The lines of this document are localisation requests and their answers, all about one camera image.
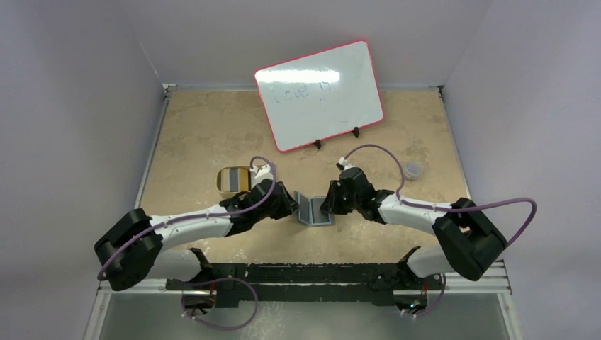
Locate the aluminium frame rail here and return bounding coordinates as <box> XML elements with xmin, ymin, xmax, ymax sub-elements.
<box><xmin>99</xmin><ymin>261</ymin><xmax>510</xmax><ymax>301</ymax></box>

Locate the beige plastic tray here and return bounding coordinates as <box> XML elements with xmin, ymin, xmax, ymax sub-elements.
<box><xmin>215</xmin><ymin>165</ymin><xmax>254</xmax><ymax>196</ymax></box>

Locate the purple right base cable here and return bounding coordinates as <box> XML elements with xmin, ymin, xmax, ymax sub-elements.
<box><xmin>401</xmin><ymin>272</ymin><xmax>447</xmax><ymax>321</ymax></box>

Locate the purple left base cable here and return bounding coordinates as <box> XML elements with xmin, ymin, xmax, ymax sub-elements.
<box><xmin>180</xmin><ymin>276</ymin><xmax>259</xmax><ymax>332</ymax></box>

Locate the red framed whiteboard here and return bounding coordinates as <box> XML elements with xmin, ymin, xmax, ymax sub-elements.
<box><xmin>254</xmin><ymin>40</ymin><xmax>384</xmax><ymax>152</ymax></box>

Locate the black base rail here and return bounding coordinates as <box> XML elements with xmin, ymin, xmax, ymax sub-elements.
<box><xmin>166</xmin><ymin>249</ymin><xmax>443</xmax><ymax>312</ymax></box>

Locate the grey leather card holder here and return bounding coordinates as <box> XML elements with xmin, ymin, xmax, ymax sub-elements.
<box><xmin>294</xmin><ymin>191</ymin><xmax>335</xmax><ymax>227</ymax></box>

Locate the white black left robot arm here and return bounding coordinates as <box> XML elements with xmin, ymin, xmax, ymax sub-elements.
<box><xmin>94</xmin><ymin>179</ymin><xmax>299</xmax><ymax>291</ymax></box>

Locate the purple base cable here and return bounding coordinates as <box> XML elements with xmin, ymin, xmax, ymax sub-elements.
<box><xmin>180</xmin><ymin>276</ymin><xmax>259</xmax><ymax>332</ymax></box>
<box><xmin>401</xmin><ymin>272</ymin><xmax>447</xmax><ymax>321</ymax></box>

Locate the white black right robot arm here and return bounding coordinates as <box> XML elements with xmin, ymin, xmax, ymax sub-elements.
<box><xmin>320</xmin><ymin>167</ymin><xmax>508</xmax><ymax>288</ymax></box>

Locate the small clear plastic cup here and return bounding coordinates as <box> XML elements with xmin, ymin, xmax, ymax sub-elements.
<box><xmin>404</xmin><ymin>160</ymin><xmax>424</xmax><ymax>181</ymax></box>

